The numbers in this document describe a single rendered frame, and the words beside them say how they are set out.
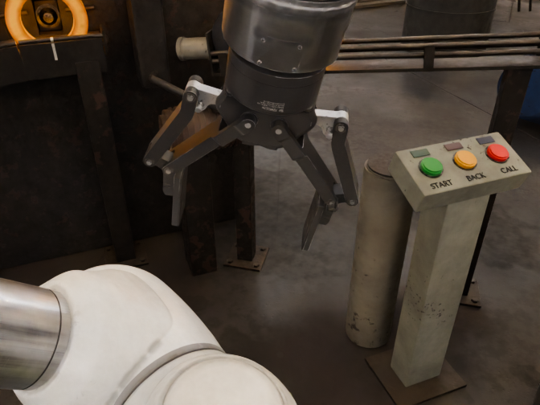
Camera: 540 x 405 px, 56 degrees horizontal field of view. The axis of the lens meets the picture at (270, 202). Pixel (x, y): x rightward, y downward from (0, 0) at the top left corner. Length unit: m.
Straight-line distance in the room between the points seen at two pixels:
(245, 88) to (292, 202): 1.56
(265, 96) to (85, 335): 0.30
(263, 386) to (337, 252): 1.25
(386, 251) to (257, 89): 0.85
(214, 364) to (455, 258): 0.71
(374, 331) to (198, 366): 0.92
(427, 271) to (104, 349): 0.72
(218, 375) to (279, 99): 0.25
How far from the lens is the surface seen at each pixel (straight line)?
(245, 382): 0.47
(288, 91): 0.37
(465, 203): 1.02
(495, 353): 1.49
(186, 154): 0.46
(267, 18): 0.34
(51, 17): 1.49
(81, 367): 0.54
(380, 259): 1.20
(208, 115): 1.35
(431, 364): 1.32
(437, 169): 0.95
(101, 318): 0.54
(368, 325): 1.34
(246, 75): 0.37
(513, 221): 2.02
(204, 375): 0.47
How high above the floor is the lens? 1.05
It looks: 33 degrees down
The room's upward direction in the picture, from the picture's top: straight up
